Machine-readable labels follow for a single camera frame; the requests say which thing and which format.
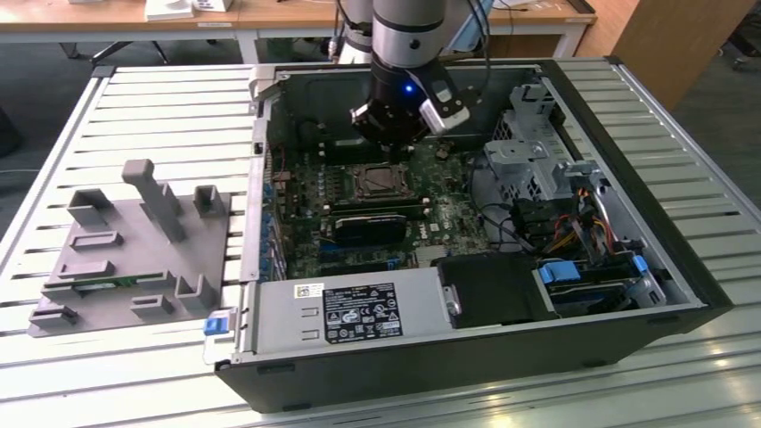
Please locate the black plastic shroud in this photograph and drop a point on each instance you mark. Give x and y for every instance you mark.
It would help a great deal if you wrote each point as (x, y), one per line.
(488, 290)

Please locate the small white box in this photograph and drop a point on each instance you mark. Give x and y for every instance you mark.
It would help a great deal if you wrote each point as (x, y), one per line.
(212, 4)

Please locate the silver coin battery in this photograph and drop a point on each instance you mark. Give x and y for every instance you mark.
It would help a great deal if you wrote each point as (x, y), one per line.
(440, 152)

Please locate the wooden desk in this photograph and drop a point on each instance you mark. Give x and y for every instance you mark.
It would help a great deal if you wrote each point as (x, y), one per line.
(546, 22)
(89, 20)

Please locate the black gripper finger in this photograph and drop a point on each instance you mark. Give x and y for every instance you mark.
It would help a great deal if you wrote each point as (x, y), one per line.
(406, 150)
(396, 153)

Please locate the green motherboard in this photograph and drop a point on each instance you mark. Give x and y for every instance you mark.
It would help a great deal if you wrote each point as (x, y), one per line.
(457, 214)

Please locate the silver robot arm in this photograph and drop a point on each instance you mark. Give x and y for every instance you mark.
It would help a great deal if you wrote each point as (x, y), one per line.
(410, 27)

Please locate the black open PC case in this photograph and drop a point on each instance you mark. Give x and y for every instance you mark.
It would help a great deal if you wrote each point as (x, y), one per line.
(416, 379)

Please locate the black graphics card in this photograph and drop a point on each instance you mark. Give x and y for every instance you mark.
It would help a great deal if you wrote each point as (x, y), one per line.
(368, 232)

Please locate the silver CPU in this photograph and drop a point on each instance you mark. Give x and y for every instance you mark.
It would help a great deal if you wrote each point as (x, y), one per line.
(380, 179)

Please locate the green RAM stick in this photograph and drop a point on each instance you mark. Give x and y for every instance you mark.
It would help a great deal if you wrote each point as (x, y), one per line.
(121, 281)

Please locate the blue slot retainer clip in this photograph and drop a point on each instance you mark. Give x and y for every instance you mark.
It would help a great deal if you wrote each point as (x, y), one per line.
(261, 267)
(265, 218)
(268, 191)
(262, 244)

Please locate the brown wooden cabinet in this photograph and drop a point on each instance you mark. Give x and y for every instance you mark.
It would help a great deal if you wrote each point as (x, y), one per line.
(672, 44)

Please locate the blue disk carrier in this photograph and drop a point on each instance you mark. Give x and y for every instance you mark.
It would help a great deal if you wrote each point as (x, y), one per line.
(558, 272)

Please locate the grey power supply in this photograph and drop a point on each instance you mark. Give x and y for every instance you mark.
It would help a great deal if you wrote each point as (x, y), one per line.
(278, 312)

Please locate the grey parts rack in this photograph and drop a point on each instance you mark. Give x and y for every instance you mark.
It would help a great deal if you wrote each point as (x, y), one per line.
(136, 249)

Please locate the blue case latch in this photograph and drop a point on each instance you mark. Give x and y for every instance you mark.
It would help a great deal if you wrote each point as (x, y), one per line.
(214, 324)

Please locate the CPU socket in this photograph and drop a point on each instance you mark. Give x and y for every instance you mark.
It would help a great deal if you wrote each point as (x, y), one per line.
(382, 198)

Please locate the black office chair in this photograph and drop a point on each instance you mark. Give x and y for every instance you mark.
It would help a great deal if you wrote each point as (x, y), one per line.
(746, 44)

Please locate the blue drive bay latch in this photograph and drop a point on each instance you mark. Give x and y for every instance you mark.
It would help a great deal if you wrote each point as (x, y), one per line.
(640, 266)

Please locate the metal drive cage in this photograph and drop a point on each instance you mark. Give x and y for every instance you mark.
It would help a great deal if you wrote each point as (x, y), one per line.
(517, 171)

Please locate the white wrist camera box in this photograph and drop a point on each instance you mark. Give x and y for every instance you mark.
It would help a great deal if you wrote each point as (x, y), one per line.
(442, 109)

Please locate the silver chipset heatsink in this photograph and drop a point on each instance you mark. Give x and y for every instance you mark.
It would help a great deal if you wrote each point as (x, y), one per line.
(429, 257)

